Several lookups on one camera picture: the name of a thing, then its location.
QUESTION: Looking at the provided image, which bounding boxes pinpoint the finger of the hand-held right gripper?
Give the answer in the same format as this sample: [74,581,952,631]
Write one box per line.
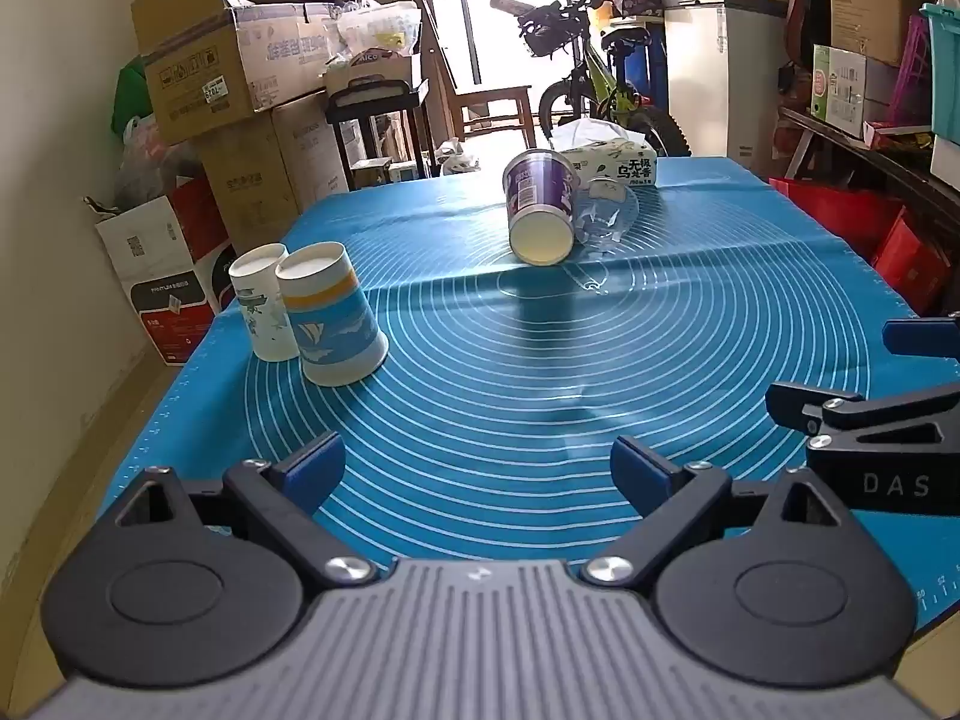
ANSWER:
[883,317,960,361]
[766,381,960,454]

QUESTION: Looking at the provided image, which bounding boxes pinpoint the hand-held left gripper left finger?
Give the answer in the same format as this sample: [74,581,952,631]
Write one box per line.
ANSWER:
[94,431,380,587]

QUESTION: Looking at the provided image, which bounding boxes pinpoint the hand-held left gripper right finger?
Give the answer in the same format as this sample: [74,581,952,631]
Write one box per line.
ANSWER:
[581,435,863,587]

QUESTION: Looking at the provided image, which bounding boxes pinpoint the purple paper cup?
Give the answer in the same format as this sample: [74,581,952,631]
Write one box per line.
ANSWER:
[502,149,578,266]

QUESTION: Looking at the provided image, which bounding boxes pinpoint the blue sailboat paper cup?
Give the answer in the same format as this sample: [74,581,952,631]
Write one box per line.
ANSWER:
[274,241,389,388]

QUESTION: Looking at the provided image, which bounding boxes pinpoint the white floral paper cup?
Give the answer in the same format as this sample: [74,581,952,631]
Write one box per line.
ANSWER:
[229,243,301,363]

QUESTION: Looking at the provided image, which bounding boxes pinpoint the clear plastic cup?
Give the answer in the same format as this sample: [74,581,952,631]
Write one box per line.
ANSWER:
[571,177,641,253]

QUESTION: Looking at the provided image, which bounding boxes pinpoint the red gift box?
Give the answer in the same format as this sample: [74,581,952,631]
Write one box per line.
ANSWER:
[872,205,955,317]

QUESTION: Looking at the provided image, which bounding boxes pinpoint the dark side table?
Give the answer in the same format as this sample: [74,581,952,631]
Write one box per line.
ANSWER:
[778,106,960,241]

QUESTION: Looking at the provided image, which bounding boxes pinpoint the blue silicone mat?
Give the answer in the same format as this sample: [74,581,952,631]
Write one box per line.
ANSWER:
[105,156,960,635]

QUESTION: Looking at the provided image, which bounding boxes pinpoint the white and red box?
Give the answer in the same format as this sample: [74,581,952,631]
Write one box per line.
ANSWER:
[93,193,235,368]

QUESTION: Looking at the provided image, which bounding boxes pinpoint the green and white box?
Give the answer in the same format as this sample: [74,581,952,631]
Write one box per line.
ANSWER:
[811,43,902,140]

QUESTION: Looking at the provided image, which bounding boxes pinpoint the teal plastic crate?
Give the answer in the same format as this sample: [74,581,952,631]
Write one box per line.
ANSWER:
[919,3,960,145]

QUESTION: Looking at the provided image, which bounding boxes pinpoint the pink plastic basket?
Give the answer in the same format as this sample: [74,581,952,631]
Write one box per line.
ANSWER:
[897,13,932,115]

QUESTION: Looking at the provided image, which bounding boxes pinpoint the plain brown cardboard box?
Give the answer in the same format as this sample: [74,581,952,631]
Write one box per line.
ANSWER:
[198,114,302,254]

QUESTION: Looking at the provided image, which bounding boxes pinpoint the tissue box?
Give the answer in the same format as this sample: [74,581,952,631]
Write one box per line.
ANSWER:
[551,118,659,188]

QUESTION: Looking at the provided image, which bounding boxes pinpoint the white chest freezer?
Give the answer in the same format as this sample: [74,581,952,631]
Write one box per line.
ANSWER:
[663,0,790,175]

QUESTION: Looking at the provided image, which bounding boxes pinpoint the tall cardboard box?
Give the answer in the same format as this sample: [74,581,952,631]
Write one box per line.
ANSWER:
[825,0,940,68]

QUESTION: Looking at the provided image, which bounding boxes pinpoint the black stool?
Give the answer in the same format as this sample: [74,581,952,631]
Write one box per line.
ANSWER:
[326,79,436,188]

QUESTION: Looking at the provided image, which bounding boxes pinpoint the wooden chair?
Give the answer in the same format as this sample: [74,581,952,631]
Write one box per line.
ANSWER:
[420,0,538,149]

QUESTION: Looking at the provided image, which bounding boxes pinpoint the green bicycle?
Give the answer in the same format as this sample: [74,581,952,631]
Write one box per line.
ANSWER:
[490,0,692,158]

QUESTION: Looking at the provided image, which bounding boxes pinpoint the large printed cardboard box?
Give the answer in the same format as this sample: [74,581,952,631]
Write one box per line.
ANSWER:
[130,0,342,148]

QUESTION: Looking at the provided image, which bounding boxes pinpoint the green bag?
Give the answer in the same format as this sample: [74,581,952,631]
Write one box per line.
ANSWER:
[112,56,156,137]

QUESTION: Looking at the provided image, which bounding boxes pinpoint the clear plastic bags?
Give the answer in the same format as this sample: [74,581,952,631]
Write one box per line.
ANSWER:
[330,0,425,61]

